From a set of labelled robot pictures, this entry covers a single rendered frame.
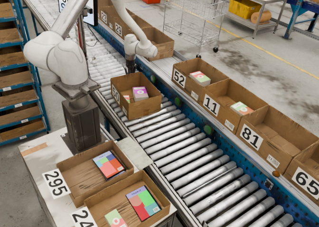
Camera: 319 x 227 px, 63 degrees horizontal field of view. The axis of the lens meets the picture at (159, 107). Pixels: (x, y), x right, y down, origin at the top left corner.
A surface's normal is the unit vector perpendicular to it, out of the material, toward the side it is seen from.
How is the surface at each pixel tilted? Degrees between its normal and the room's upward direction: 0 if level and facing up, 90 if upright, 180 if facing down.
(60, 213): 0
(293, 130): 90
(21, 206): 0
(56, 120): 0
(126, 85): 89
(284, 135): 89
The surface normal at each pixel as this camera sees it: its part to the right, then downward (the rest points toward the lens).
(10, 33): 0.55, 0.55
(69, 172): 0.07, -0.79
